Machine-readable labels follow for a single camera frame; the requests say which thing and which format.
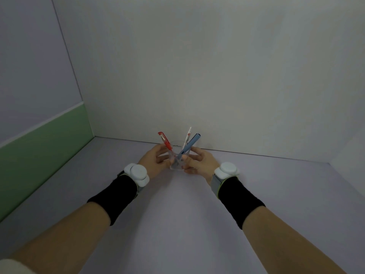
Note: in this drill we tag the white sleeve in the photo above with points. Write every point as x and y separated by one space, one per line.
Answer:
14 267

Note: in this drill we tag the white pen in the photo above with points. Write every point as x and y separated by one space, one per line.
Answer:
187 138

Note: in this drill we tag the blue pen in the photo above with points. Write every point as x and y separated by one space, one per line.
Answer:
189 145

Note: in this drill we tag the red pen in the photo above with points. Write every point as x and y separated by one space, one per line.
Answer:
166 142

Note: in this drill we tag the person's right forearm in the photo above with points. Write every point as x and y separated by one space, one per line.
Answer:
285 242

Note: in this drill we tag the person's left hand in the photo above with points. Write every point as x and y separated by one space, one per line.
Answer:
149 164

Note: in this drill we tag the person's left thumb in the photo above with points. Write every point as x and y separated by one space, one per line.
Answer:
164 160

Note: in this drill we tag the clear plastic cup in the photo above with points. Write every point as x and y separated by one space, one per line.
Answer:
176 164

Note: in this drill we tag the black wristband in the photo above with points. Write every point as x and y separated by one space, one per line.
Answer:
115 198
239 201

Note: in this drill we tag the person's left forearm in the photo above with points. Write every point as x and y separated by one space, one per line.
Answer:
65 239

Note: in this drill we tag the person's right hand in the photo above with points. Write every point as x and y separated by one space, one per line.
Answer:
204 168

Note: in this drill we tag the person's right thumb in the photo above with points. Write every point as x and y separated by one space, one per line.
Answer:
188 161

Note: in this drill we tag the white wrist tracker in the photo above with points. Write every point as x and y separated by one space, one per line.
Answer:
228 169
137 172

